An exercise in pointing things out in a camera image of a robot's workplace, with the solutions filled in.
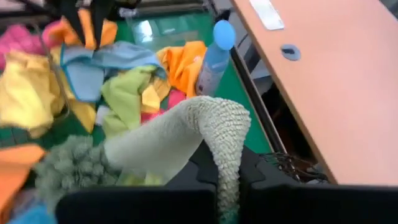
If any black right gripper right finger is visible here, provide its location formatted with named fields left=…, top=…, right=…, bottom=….
left=239, top=146, right=398, bottom=224

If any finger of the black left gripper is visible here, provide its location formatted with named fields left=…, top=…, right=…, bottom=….
left=90, top=4, right=109, bottom=50
left=60, top=4, right=87, bottom=45

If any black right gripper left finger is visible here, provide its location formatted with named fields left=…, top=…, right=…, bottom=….
left=55, top=141, right=218, bottom=224

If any orange microfiber towel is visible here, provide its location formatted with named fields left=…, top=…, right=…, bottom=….
left=156, top=40, right=208, bottom=98
left=43, top=9, right=119, bottom=50
left=0, top=144, right=47, bottom=224

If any lime green microfiber towel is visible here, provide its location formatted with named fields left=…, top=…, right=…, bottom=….
left=101, top=64, right=158, bottom=139

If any sage green chenille towel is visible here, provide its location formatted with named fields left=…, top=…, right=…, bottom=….
left=104, top=95, right=252, bottom=224

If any pink microfiber towel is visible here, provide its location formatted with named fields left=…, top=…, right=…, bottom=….
left=141, top=89, right=187, bottom=124
left=0, top=20, right=50, bottom=71

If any yellow microfiber towel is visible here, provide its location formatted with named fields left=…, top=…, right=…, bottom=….
left=141, top=77, right=171, bottom=114
left=0, top=51, right=97, bottom=139

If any dark woven wicker basket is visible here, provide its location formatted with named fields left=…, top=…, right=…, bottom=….
left=261, top=151, right=329, bottom=184

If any beige wooden desk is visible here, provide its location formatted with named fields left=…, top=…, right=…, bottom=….
left=229, top=0, right=398, bottom=187

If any light blue spray bottle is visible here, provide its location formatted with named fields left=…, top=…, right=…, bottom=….
left=195, top=20, right=236, bottom=98

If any white rectangular desk plate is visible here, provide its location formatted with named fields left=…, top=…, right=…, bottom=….
left=248, top=0, right=285, bottom=31

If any grey round cable grommet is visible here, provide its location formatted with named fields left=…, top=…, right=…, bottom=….
left=280, top=44, right=302, bottom=62

